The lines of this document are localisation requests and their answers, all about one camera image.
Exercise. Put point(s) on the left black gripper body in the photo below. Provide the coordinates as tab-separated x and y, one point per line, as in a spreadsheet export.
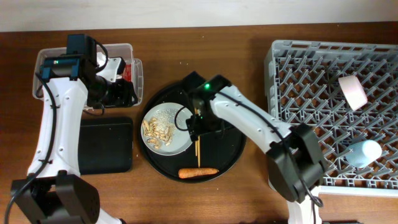
111	95

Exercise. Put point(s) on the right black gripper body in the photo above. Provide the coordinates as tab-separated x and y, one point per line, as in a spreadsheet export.
203	121

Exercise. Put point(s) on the wooden chopstick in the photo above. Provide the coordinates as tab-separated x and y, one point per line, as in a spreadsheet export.
196	141
199	153

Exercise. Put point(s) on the red snack wrapper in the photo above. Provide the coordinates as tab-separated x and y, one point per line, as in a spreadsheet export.
127	73

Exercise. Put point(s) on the light blue cup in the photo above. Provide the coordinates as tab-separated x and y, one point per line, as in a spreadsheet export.
361	154

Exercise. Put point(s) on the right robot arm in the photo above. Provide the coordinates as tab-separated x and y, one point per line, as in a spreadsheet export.
295	162

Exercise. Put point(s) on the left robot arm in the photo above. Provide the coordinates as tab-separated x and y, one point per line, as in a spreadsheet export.
84	74

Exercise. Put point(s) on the grey dishwasher rack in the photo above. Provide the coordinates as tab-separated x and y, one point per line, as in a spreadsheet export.
301	84

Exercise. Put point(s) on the round black serving tray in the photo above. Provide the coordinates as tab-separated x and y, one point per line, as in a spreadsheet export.
218	150

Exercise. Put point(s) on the clear plastic bin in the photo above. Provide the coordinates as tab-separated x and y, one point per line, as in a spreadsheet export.
136	84

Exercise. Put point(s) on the orange carrot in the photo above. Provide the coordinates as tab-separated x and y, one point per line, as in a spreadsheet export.
187	173

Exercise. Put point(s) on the grey round plate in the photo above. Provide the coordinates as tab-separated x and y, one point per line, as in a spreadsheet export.
181	138

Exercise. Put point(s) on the black rectangular tray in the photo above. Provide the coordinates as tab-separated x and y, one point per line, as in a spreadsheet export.
105	145

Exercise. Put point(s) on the rice grains pile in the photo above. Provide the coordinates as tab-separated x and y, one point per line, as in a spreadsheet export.
165	119

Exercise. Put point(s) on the peanut shells pile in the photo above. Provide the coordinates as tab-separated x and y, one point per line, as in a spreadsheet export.
158	132

